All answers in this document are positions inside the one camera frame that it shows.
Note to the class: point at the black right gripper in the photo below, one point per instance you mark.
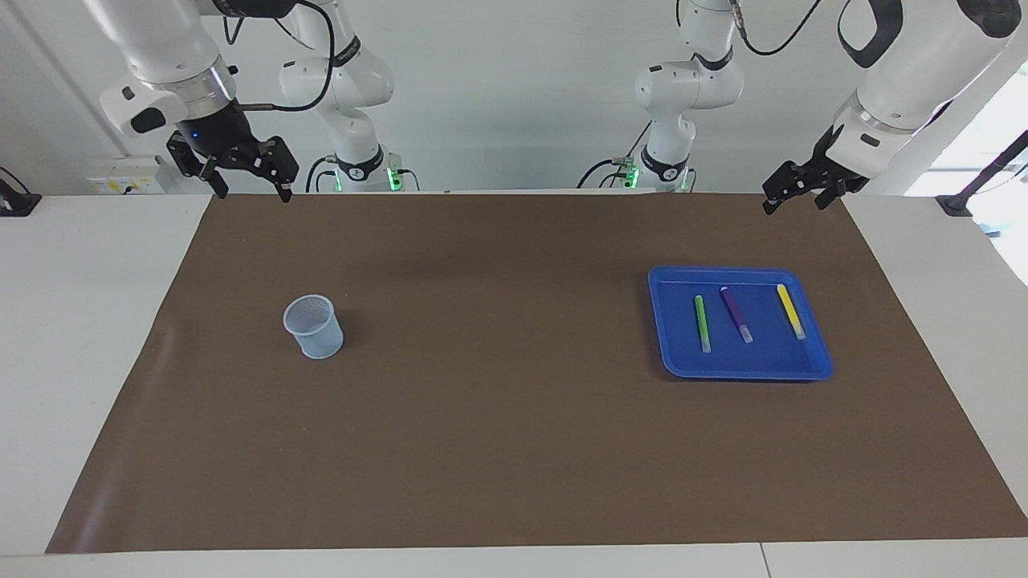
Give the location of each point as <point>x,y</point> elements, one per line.
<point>217,136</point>

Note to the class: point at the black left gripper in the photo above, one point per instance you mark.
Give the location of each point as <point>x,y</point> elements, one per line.
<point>835,160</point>

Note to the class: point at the yellow marker pen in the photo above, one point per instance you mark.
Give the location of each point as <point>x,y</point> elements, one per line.
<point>791,313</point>

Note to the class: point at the purple marker pen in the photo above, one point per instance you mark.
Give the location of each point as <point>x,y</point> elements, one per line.
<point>736,313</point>

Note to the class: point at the green marker pen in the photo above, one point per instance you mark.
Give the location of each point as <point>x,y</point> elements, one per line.
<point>702,321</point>

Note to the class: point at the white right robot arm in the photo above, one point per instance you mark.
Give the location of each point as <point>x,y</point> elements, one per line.
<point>161,48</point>

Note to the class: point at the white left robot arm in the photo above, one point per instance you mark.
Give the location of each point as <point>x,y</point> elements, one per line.
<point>915,72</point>

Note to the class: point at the blue plastic tray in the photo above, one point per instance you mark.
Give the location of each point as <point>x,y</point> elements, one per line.
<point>755,361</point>

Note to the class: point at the black pole stand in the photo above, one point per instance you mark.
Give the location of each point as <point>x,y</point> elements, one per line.
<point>960,202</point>

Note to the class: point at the translucent plastic pen cup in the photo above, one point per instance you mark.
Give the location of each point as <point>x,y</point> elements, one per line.
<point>317,341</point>

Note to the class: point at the black table clamp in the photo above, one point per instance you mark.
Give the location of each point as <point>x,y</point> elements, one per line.
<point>16,202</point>

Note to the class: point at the brown table mat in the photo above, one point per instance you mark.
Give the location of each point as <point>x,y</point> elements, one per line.
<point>514,441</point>

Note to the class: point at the white wall socket box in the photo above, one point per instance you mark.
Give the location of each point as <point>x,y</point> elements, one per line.
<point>128,175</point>

